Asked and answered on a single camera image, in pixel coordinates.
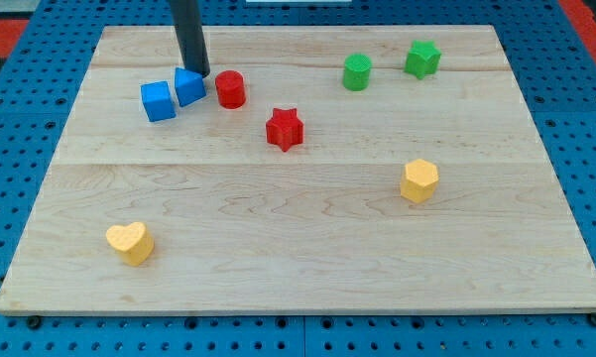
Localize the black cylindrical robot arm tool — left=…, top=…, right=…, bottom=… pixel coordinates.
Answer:
left=169, top=0, right=210, bottom=77

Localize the red star block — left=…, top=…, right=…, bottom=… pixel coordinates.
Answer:
left=266, top=108, right=304, bottom=152

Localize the green star block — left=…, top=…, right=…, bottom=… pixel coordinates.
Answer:
left=404, top=40, right=441, bottom=79

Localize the light wooden board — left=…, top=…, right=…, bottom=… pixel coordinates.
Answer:
left=0, top=25, right=596, bottom=316

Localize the red cylinder block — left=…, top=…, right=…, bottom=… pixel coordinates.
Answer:
left=214, top=70, right=246, bottom=109

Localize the green cylinder block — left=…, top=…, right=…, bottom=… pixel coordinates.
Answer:
left=342, top=53, right=372, bottom=91

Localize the yellow hexagon block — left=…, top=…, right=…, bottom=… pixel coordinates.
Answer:
left=400, top=159, right=439, bottom=203

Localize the blue triangular prism block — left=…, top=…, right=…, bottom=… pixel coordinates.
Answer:
left=175, top=67, right=206, bottom=107

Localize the blue cube block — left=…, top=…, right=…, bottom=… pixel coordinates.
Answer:
left=140, top=81, right=177, bottom=122

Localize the yellow heart block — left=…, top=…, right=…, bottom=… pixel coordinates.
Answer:
left=105, top=222, right=155, bottom=267

